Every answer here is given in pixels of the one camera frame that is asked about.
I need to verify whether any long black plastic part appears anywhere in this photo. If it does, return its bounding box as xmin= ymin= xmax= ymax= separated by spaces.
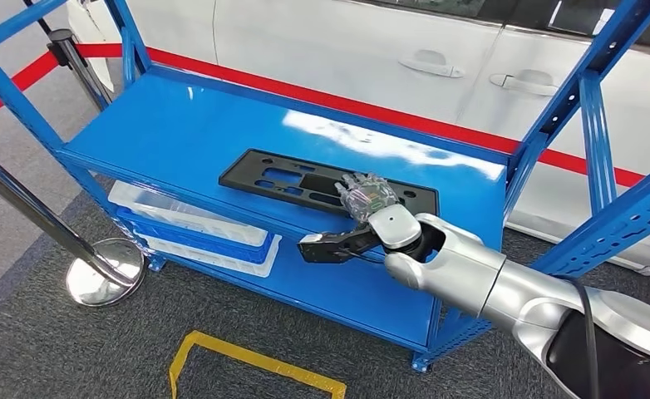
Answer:
xmin=218 ymin=148 xmax=441 ymax=219

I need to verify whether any blue metal shelf rack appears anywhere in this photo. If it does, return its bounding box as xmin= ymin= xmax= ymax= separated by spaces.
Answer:
xmin=0 ymin=0 xmax=650 ymax=374

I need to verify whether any long red barrier belt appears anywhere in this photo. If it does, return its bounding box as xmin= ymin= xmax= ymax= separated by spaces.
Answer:
xmin=76 ymin=42 xmax=647 ymax=189

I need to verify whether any clear plastic bin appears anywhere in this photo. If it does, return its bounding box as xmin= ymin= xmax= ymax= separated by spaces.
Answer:
xmin=107 ymin=180 xmax=269 ymax=248
xmin=132 ymin=229 xmax=282 ymax=278

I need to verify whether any white car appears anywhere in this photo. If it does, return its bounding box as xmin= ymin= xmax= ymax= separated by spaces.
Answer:
xmin=66 ymin=0 xmax=650 ymax=275

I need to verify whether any short red barrier belt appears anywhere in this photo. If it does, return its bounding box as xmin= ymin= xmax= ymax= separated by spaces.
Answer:
xmin=0 ymin=50 xmax=61 ymax=129

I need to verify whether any black right camera bracket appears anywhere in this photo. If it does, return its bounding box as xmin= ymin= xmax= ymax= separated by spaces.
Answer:
xmin=324 ymin=223 xmax=387 ymax=263

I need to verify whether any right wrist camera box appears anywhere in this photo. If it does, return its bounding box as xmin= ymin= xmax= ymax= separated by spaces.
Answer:
xmin=297 ymin=233 xmax=337 ymax=264

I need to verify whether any white car door handle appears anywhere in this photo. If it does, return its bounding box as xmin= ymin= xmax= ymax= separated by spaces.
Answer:
xmin=489 ymin=70 xmax=559 ymax=97
xmin=397 ymin=49 xmax=465 ymax=79

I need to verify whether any chrome stanchion post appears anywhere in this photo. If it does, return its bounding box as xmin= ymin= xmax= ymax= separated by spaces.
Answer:
xmin=0 ymin=141 xmax=146 ymax=308
xmin=47 ymin=28 xmax=112 ymax=111

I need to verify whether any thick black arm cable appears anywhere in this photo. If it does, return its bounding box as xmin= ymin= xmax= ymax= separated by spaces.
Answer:
xmin=569 ymin=280 xmax=602 ymax=399

